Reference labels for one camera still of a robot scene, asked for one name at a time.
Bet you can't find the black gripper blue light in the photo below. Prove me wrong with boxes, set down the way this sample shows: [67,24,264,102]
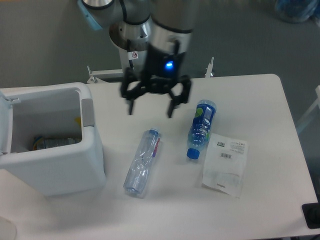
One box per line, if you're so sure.
[120,44,192,118]

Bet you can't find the white push-lid trash can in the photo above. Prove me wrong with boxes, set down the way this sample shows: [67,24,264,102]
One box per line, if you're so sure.
[0,82,106,196]

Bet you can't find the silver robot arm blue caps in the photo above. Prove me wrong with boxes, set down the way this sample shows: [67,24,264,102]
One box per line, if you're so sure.
[77,0,199,117]

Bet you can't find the trash inside the can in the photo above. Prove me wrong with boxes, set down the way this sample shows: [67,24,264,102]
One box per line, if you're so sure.
[31,116,83,151]

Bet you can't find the blue label plastic bottle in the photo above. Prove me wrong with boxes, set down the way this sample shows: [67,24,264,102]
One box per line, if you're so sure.
[186,99,217,160]

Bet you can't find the clear crushed plastic bottle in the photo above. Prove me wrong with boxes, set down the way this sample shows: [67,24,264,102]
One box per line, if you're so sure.
[123,127,161,198]

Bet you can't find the clear plastic bag with labels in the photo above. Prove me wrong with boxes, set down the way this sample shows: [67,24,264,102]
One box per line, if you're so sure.
[202,133,249,198]

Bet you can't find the blue plastic bag on floor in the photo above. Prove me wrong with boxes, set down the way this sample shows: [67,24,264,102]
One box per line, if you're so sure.
[274,0,320,24]

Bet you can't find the black device at table edge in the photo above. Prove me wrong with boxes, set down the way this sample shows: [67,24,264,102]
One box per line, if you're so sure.
[301,202,320,229]

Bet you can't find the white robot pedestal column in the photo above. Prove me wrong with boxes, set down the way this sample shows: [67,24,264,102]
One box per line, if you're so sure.
[109,19,152,73]

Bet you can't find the white metal base frame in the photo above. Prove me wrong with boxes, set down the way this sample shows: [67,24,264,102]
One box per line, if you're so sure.
[86,56,215,84]

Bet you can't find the white frame at right edge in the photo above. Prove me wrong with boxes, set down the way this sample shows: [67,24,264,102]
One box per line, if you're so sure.
[296,85,320,135]

